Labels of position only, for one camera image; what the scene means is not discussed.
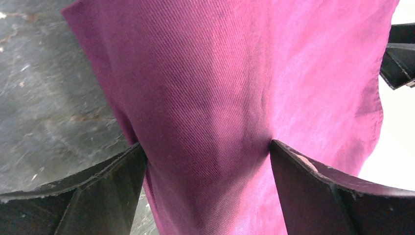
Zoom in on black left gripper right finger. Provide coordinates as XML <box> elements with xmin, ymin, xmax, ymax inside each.
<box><xmin>270</xmin><ymin>140</ymin><xmax>415</xmax><ymax>235</ymax></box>

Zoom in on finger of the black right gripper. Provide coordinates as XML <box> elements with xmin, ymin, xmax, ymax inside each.
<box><xmin>380</xmin><ymin>23</ymin><xmax>415</xmax><ymax>90</ymax></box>

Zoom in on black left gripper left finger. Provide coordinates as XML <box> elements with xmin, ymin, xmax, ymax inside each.
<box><xmin>0</xmin><ymin>144</ymin><xmax>146</xmax><ymax>235</ymax></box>

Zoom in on maroon cloth wrap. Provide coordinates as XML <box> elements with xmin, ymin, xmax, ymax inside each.
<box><xmin>62</xmin><ymin>0</ymin><xmax>398</xmax><ymax>235</ymax></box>

